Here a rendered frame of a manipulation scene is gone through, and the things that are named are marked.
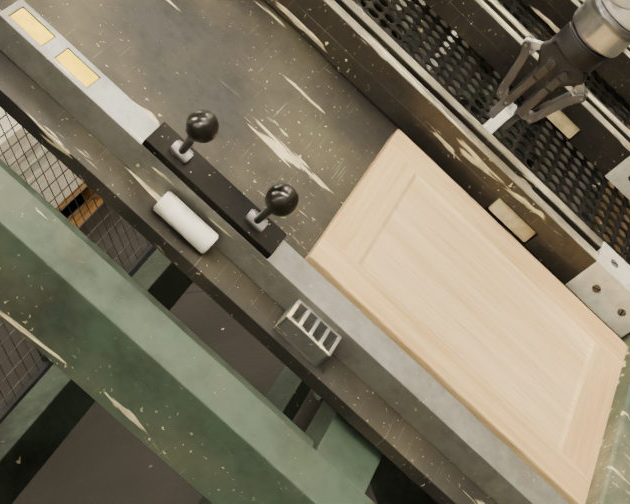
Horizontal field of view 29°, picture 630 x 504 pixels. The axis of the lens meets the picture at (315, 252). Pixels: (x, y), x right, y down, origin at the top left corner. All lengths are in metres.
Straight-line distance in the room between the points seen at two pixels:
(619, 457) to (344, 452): 0.42
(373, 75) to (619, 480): 0.68
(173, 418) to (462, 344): 0.50
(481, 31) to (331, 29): 0.41
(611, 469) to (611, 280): 0.35
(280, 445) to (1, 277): 0.34
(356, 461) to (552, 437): 0.32
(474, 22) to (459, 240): 0.53
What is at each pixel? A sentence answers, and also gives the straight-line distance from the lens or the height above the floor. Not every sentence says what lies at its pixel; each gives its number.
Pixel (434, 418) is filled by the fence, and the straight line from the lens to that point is 1.51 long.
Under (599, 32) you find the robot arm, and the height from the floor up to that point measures 1.37.
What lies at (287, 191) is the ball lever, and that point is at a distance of 1.35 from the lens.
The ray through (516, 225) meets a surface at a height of 1.10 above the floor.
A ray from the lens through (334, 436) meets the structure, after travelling 1.48.
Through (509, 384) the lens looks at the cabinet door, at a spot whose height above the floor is 1.03.
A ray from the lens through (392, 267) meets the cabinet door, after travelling 1.64.
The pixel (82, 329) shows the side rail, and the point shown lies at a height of 1.43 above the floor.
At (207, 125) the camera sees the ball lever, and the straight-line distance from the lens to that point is 1.35.
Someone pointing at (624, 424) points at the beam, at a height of 0.90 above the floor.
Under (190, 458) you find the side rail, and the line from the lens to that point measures 1.33.
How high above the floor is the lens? 1.94
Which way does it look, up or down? 25 degrees down
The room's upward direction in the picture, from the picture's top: 20 degrees counter-clockwise
